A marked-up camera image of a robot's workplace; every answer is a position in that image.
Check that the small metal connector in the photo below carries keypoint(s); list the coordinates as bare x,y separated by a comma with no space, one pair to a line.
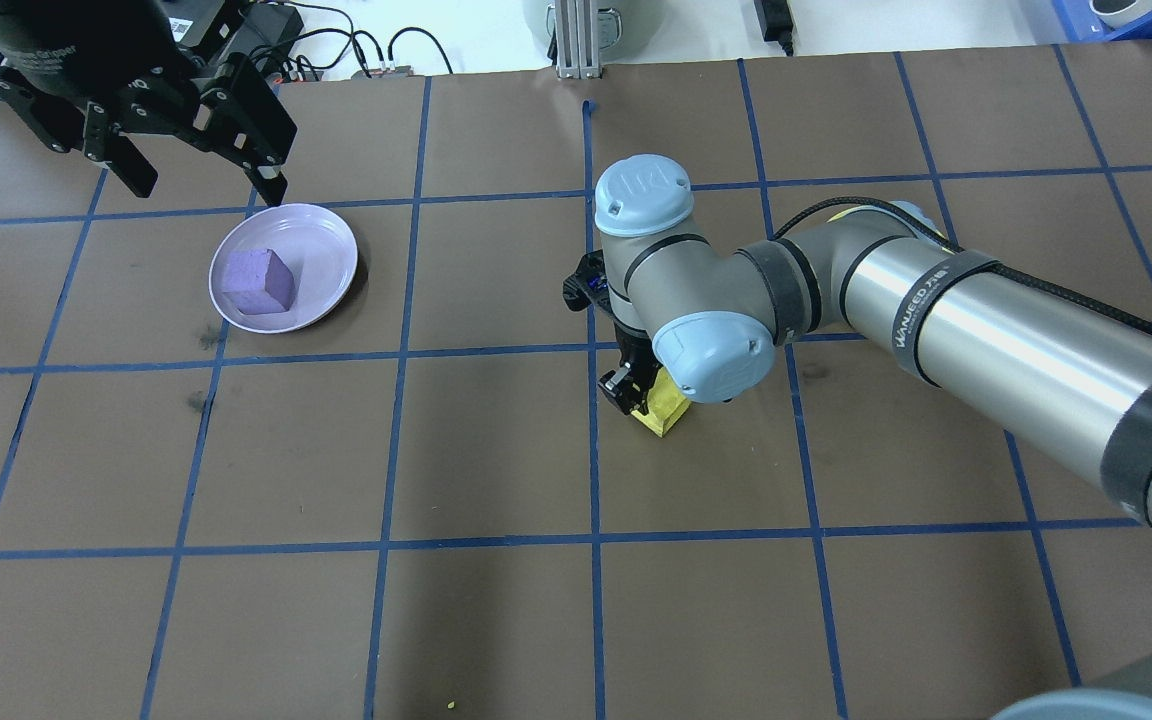
391,71

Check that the aluminium extrusion post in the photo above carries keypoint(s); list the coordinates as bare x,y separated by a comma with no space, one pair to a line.
576,40

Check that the yellow foam block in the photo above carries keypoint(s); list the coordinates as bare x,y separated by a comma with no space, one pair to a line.
666,410

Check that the lavender plastic plate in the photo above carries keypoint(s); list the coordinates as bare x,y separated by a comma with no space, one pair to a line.
326,260

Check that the flat black box with label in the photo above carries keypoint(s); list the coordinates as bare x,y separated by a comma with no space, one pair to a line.
201,20

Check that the black power brick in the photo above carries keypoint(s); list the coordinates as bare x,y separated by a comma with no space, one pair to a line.
271,30

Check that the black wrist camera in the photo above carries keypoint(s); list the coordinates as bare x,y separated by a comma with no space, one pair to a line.
584,282

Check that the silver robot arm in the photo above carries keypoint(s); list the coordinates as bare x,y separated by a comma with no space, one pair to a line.
986,320

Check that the white mug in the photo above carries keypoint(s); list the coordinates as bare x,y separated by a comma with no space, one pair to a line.
1126,10

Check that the purple foam block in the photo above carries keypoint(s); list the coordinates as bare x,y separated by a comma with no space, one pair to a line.
256,280

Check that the black power adapter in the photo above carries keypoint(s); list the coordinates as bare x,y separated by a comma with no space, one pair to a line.
774,20

